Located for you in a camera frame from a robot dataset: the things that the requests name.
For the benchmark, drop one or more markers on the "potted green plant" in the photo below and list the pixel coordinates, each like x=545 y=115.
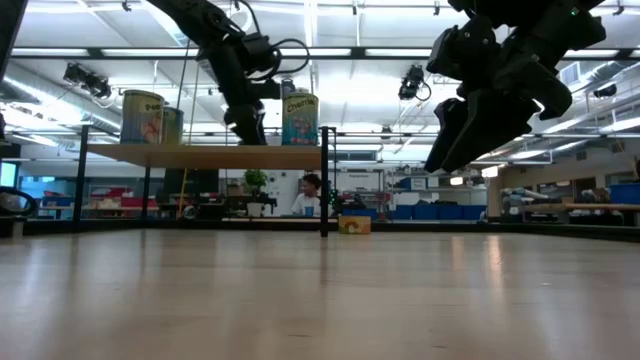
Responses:
x=255 y=180

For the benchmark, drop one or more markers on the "black ceiling camera rig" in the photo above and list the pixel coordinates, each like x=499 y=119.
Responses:
x=412 y=82
x=87 y=80

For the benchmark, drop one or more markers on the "red storage box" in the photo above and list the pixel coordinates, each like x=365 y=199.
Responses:
x=140 y=202

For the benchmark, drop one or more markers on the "small grey-blue can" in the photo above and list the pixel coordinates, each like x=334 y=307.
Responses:
x=175 y=127

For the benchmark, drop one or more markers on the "yellow cardboard box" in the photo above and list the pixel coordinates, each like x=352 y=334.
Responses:
x=355 y=225

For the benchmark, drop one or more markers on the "black metal table frame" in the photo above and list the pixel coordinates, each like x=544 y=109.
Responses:
x=450 y=226

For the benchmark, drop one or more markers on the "small black ceiling device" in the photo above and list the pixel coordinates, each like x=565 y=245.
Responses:
x=605 y=91

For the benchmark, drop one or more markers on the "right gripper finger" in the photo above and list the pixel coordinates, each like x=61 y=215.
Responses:
x=485 y=125
x=447 y=125

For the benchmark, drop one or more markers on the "blue storage crate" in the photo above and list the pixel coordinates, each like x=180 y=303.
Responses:
x=440 y=212

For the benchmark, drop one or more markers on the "person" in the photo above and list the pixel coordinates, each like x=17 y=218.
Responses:
x=306 y=202

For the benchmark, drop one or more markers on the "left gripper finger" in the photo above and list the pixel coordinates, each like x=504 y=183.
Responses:
x=242 y=122
x=260 y=125

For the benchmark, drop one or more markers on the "blue storage bin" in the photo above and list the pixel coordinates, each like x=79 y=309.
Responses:
x=625 y=194

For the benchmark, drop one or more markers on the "wooden shelf with black legs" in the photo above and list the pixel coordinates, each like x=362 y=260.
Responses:
x=200 y=156

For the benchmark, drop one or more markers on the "tall grey peaches can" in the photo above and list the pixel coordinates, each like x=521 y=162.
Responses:
x=141 y=120

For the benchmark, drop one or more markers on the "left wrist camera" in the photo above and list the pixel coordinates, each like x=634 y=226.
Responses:
x=260 y=52

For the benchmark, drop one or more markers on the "tall blue cherries can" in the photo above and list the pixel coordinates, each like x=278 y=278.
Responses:
x=300 y=122

